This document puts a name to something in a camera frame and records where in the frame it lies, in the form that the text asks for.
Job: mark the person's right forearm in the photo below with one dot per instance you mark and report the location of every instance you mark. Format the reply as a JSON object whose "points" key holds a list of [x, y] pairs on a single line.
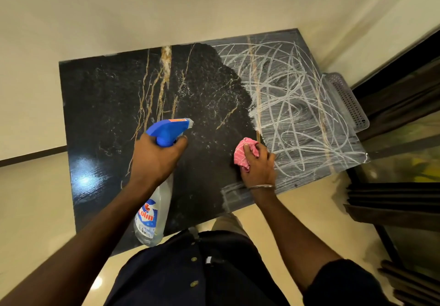
{"points": [[292, 233]]}

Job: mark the black framed glass door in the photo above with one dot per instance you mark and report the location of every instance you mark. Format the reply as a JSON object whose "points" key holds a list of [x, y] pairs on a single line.
{"points": [[409, 116]]}

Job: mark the silver wrist bangle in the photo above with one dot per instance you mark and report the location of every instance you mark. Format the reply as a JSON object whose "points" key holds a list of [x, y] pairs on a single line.
{"points": [[261, 186]]}

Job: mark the dark wall skirting strip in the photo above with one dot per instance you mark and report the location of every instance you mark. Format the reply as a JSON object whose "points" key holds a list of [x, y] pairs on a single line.
{"points": [[32, 156]]}

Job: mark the dark navy button shirt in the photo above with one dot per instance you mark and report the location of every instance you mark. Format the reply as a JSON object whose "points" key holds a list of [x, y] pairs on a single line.
{"points": [[220, 274]]}

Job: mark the person's left hand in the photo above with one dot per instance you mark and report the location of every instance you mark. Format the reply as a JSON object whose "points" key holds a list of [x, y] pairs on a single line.
{"points": [[151, 164]]}

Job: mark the person's right thumb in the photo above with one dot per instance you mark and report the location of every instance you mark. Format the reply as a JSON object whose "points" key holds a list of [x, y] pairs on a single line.
{"points": [[249, 151]]}

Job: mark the grey perforated plastic tray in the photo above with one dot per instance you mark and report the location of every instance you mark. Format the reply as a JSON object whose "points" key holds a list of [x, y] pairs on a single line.
{"points": [[349, 101]]}

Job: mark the clear spray bottle blue trigger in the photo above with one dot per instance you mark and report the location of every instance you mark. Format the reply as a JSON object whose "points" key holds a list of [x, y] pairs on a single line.
{"points": [[151, 219]]}

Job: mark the person's left forearm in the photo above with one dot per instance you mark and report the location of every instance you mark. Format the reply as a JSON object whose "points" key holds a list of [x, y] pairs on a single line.
{"points": [[86, 240]]}

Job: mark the person's left thumb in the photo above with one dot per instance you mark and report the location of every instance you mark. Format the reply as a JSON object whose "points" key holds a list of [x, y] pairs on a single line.
{"points": [[178, 145]]}

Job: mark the khaki trousers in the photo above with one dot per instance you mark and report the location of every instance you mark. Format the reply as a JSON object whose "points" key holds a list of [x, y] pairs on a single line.
{"points": [[228, 225]]}

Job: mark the pink cleaning cloth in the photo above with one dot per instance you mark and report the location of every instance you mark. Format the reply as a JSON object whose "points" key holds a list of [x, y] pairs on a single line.
{"points": [[242, 154]]}

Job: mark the person's right hand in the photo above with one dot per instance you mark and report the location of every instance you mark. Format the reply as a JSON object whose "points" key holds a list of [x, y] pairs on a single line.
{"points": [[261, 171]]}

